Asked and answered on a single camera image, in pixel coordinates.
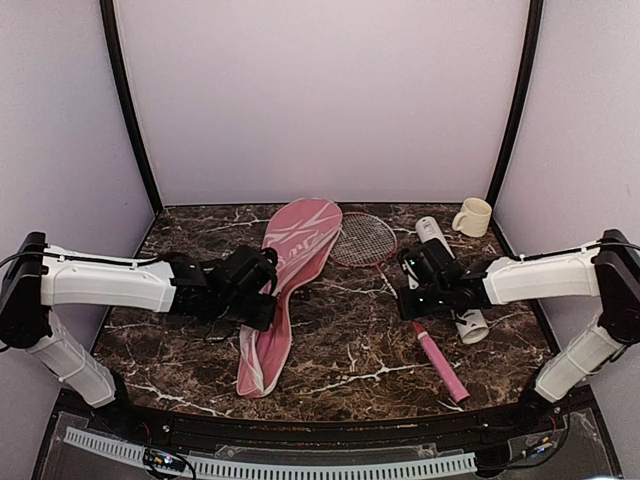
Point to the pink racket cover bag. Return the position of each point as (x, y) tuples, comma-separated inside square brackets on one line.
[(302, 233)]

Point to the cream ceramic mug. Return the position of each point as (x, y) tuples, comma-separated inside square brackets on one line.
[(473, 218)]

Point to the white slotted cable duct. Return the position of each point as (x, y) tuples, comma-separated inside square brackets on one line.
[(165, 464)]

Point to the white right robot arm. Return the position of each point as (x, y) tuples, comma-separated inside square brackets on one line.
[(606, 269)]

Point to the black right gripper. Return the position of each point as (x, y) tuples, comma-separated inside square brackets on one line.
[(407, 308)]

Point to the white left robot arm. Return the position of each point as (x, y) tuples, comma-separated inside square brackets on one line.
[(40, 276)]

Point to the pink-handled badminton racket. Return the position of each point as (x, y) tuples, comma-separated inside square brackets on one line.
[(367, 241)]

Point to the black front table rail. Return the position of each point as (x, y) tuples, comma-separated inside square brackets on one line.
[(481, 428)]

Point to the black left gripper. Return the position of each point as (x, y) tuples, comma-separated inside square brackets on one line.
[(262, 321)]

